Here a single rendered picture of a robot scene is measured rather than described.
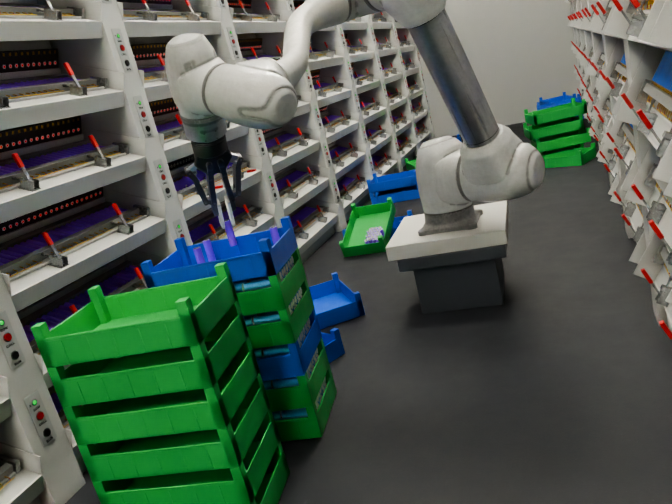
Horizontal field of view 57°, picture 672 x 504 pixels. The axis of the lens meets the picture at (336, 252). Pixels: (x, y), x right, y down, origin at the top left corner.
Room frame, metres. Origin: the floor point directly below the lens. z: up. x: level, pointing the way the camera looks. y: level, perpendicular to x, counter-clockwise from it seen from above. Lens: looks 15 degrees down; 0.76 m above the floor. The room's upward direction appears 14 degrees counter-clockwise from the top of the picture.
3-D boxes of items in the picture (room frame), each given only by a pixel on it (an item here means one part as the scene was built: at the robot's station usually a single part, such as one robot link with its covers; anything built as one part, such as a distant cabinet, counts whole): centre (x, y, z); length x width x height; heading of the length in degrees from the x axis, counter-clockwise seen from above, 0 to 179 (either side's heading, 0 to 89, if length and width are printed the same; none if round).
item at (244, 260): (1.40, 0.26, 0.44); 0.30 x 0.20 x 0.08; 76
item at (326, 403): (1.40, 0.26, 0.04); 0.30 x 0.20 x 0.08; 76
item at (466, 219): (1.92, -0.38, 0.27); 0.22 x 0.18 x 0.06; 157
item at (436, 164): (1.89, -0.38, 0.41); 0.18 x 0.16 x 0.22; 43
